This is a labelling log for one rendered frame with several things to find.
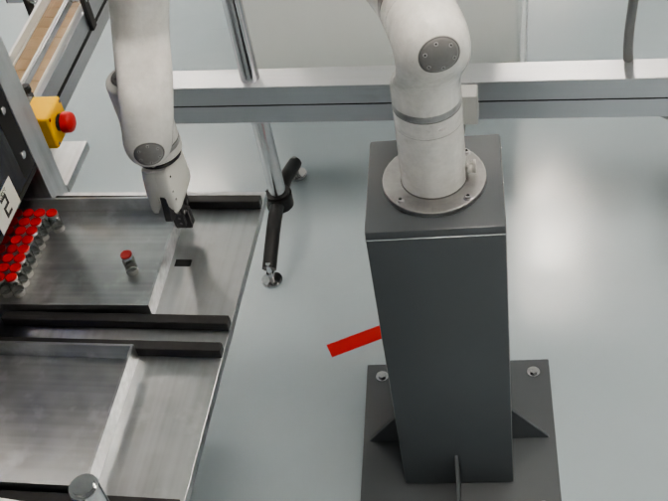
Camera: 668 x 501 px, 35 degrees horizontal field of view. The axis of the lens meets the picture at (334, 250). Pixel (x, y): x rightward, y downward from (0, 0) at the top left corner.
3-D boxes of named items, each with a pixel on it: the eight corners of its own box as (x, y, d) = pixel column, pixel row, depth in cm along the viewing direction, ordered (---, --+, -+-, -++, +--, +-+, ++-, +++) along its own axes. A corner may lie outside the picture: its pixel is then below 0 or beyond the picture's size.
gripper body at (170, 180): (143, 128, 181) (161, 176, 189) (127, 169, 175) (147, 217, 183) (185, 126, 180) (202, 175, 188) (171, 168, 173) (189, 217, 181)
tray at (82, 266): (-33, 316, 185) (-41, 303, 183) (16, 211, 203) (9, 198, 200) (153, 318, 179) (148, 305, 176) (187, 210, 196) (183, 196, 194)
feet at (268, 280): (256, 288, 301) (247, 254, 291) (286, 169, 334) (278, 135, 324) (284, 289, 299) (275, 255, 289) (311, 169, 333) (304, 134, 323)
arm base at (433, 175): (484, 143, 201) (481, 64, 187) (488, 214, 188) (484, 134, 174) (384, 149, 203) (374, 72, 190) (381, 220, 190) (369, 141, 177)
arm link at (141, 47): (177, 1, 146) (179, 172, 167) (165, -57, 157) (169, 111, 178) (110, 2, 144) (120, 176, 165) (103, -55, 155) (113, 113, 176)
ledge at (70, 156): (4, 192, 210) (0, 185, 209) (26, 148, 219) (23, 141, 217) (71, 192, 207) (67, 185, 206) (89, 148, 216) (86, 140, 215)
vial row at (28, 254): (12, 298, 186) (2, 281, 183) (44, 226, 198) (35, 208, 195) (24, 298, 186) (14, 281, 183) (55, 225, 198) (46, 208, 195)
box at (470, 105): (429, 125, 269) (427, 97, 262) (431, 112, 272) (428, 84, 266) (478, 124, 267) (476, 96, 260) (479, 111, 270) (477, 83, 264)
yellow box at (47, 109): (24, 149, 202) (10, 120, 197) (36, 124, 207) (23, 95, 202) (61, 149, 201) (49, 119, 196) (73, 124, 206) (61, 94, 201)
